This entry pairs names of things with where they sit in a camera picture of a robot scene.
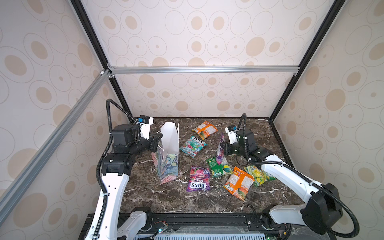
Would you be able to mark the yellow green Fox's packet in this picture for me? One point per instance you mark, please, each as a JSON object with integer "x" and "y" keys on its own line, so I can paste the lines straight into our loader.
{"x": 259, "y": 175}

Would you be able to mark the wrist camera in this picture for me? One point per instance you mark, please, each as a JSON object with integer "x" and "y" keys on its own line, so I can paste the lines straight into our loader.
{"x": 232, "y": 133}
{"x": 145, "y": 123}

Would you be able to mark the purple Fox's berries packet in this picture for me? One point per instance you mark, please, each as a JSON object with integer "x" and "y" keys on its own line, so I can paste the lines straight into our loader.
{"x": 220, "y": 151}

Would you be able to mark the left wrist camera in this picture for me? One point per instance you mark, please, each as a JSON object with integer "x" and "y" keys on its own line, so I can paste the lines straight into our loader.
{"x": 145, "y": 123}

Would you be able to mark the green tea candy packet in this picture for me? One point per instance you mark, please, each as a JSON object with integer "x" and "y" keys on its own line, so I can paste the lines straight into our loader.
{"x": 219, "y": 170}

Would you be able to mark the diagonal aluminium frame bar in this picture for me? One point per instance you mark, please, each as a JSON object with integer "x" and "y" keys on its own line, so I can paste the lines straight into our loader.
{"x": 21, "y": 184}

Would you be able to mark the horizontal aluminium frame bar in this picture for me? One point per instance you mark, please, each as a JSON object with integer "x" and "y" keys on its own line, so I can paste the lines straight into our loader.
{"x": 205, "y": 70}

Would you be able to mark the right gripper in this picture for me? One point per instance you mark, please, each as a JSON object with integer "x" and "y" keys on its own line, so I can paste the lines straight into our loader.
{"x": 226, "y": 147}

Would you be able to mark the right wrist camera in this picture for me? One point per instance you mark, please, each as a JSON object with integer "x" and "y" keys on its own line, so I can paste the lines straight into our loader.
{"x": 232, "y": 133}

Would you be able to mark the orange snack packet far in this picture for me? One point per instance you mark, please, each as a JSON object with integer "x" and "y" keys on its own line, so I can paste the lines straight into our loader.
{"x": 205, "y": 130}

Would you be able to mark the black frame post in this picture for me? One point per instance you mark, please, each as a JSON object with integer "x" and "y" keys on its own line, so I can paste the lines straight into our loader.
{"x": 80, "y": 11}
{"x": 313, "y": 47}

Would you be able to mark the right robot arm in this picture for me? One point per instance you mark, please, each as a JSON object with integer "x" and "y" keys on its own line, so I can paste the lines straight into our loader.
{"x": 321, "y": 208}

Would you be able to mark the white paper bag colourful print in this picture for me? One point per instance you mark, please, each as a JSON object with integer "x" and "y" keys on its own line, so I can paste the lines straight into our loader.
{"x": 166, "y": 158}

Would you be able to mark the right black frame post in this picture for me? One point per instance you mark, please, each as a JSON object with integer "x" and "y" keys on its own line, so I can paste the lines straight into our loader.
{"x": 313, "y": 47}

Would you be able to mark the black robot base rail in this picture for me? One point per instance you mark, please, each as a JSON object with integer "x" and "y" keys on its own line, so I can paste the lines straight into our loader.
{"x": 214, "y": 226}

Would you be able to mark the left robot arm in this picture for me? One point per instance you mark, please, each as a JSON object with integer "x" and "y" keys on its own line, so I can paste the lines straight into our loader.
{"x": 113, "y": 172}

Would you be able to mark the teal red Fox's packet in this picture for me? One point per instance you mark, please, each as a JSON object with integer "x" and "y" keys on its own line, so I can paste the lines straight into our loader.
{"x": 192, "y": 146}

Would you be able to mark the pink purple Fox's packet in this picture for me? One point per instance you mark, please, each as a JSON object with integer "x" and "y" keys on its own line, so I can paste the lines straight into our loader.
{"x": 199, "y": 179}

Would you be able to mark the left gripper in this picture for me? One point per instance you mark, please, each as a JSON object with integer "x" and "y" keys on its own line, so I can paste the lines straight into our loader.
{"x": 154, "y": 140}

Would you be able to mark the left black frame post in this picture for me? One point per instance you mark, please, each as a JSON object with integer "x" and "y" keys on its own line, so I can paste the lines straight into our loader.
{"x": 80, "y": 11}

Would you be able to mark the large orange snack packet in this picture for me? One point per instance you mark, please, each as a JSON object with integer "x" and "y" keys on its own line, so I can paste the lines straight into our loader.
{"x": 239, "y": 183}

